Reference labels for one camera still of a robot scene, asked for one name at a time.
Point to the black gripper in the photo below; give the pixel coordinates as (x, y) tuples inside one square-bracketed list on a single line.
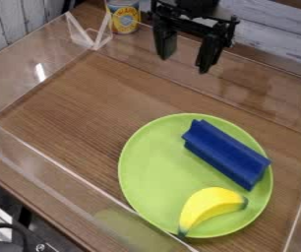
[(199, 17)]

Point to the yellow toy banana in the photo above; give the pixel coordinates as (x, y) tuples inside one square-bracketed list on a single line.
[(207, 204)]

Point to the green round plate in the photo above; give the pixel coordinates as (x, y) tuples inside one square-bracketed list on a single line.
[(160, 173)]

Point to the black metal bracket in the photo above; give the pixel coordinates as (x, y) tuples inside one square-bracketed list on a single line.
[(33, 242)]

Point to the blue foam block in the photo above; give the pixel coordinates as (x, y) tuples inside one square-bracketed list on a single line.
[(233, 158)]

